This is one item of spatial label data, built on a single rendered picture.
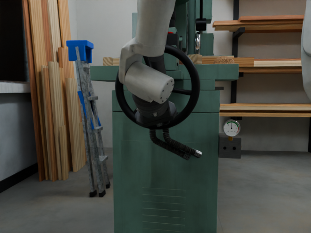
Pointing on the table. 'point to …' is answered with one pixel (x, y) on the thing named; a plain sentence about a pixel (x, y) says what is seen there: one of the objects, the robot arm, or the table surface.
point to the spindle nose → (172, 19)
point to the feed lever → (201, 25)
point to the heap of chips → (224, 60)
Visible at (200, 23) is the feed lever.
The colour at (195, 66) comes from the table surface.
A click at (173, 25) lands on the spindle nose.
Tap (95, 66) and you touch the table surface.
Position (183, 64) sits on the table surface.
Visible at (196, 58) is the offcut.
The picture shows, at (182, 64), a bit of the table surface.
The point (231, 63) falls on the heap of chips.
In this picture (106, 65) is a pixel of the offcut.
